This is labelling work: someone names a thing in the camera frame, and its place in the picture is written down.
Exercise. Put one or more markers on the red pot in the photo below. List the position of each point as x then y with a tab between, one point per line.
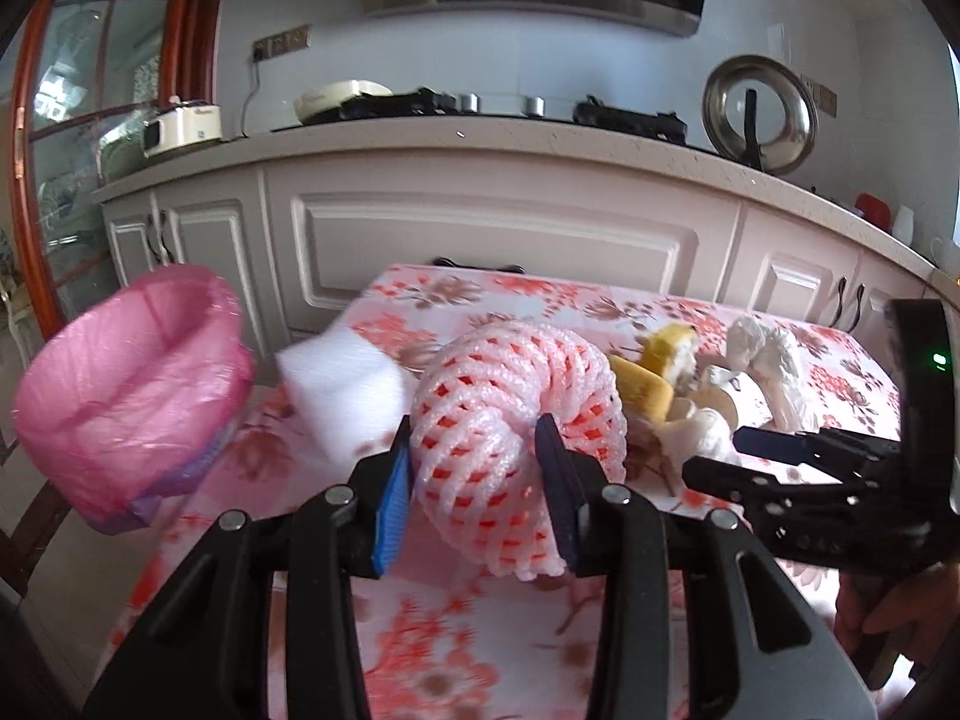
872	210

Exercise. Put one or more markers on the yellow banana peel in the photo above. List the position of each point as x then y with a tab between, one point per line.
645	382

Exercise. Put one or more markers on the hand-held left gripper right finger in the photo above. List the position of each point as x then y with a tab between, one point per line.
559	480

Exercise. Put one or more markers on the black gas stove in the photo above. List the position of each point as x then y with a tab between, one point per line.
525	112

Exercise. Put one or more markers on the person's right hand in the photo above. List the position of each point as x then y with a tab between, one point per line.
907	607

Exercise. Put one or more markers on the white mug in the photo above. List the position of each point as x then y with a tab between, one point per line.
946	253

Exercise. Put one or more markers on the black lid stand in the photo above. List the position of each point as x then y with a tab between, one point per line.
752	131

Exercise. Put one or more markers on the white electric pan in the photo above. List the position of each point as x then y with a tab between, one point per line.
330	101

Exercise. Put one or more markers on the steel pot lid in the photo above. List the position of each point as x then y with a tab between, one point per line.
784	112

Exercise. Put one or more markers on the wall socket strip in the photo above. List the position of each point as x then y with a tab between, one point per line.
281	43

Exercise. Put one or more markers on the white rice cooker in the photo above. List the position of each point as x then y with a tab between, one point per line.
184	127

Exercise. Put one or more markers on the white lower kitchen cabinets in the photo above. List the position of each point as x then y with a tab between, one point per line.
487	232

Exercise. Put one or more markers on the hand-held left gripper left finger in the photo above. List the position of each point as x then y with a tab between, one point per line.
390	499

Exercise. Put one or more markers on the crumpled white paper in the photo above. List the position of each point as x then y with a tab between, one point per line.
705	427

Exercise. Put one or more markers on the wooden glass sliding door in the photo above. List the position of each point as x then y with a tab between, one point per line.
67	165

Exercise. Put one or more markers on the pink floral tablecloth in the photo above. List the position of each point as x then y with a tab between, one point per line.
450	637

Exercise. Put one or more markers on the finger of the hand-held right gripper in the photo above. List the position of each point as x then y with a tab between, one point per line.
720	476
780	446

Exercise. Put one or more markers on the white plastic bag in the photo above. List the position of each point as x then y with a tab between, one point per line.
772	360

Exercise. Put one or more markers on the white foam block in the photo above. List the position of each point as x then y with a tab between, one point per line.
345	390

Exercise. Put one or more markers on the trash bin with pink bag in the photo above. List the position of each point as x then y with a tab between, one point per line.
127	405

